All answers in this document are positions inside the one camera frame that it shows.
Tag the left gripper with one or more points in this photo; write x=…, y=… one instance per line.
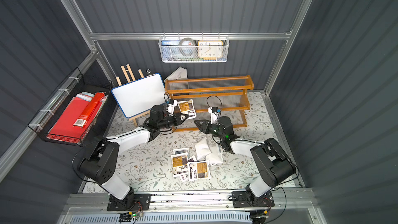
x=174, y=118

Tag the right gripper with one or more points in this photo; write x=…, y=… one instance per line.
x=210, y=127

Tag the yellow coffee bag top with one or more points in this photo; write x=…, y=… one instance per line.
x=187, y=107

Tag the yellow coffee bag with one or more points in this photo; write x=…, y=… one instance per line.
x=179, y=164
x=187, y=107
x=198, y=170

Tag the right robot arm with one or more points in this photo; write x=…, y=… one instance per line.
x=273, y=163

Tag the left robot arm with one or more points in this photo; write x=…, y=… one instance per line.
x=100, y=158

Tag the wooden two-tier shelf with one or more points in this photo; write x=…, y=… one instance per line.
x=229, y=94

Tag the dark blue coffee bag under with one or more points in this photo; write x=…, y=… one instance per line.
x=180, y=151

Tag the yellow coffee bag front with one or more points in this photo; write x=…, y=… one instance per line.
x=198, y=170

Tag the wooden easel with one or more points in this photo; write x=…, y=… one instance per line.
x=128, y=73

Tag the round grey tape roll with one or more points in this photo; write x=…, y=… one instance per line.
x=186, y=47

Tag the blue box in basket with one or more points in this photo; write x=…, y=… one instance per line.
x=170, y=42

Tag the yellow square clock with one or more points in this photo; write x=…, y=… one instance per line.
x=210, y=49

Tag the red long box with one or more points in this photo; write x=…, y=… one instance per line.
x=89, y=109

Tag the red folder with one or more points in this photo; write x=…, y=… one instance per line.
x=64, y=130

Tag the whiteboard with blue frame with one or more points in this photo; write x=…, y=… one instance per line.
x=140, y=96

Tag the white wire wall basket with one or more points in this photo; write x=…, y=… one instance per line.
x=170, y=54

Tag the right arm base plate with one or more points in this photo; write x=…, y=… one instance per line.
x=243, y=199

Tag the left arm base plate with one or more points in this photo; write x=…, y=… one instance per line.
x=132, y=202

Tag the black wire side basket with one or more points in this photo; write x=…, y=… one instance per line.
x=56, y=121

